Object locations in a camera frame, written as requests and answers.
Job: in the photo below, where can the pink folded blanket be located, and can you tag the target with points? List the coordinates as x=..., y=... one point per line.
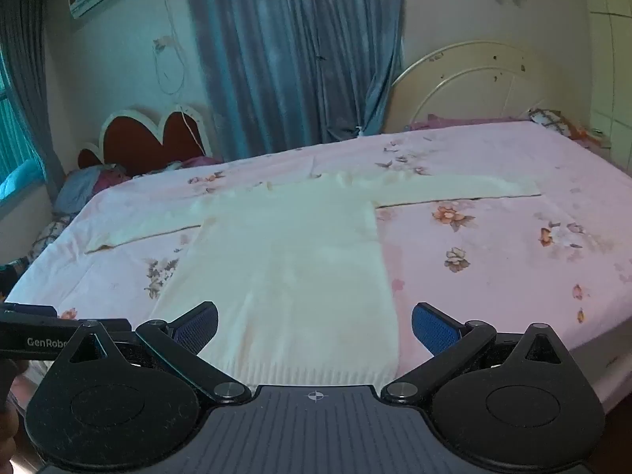
x=111, y=177

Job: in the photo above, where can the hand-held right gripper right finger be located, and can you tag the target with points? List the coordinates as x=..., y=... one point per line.
x=434, y=328

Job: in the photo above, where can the patterned pillow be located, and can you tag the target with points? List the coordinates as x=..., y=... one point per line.
x=563, y=123
x=49, y=237

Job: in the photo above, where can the purple pillow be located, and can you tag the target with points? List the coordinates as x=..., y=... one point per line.
x=202, y=162

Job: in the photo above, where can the grey window curtain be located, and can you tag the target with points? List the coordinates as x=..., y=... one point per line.
x=27, y=84

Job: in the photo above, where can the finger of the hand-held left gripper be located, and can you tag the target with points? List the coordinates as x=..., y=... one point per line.
x=117, y=326

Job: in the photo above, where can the cream round headboard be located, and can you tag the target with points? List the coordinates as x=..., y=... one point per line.
x=459, y=89

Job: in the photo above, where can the person's left hand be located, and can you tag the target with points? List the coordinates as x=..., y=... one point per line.
x=7, y=429

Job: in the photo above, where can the red heart-shaped headboard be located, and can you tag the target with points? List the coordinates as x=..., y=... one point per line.
x=143, y=143

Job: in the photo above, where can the light blue quilt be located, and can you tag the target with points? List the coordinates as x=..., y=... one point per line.
x=19, y=177

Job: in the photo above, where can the window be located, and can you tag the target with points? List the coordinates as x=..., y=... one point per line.
x=12, y=128

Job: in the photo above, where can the blue-grey pillow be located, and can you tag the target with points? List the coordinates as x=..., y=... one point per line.
x=79, y=187

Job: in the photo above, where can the cream knit sweater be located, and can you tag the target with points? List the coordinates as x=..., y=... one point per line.
x=296, y=266

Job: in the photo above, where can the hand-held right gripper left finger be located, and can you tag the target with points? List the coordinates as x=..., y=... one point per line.
x=197, y=328

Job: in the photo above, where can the wall socket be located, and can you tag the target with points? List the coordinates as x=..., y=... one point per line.
x=162, y=44

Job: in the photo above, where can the wide blue curtain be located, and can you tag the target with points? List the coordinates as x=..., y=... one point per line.
x=296, y=49

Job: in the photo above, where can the purple blanket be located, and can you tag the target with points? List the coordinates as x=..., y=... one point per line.
x=459, y=121

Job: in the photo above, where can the pink floral bedsheet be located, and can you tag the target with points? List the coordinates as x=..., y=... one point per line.
x=493, y=256

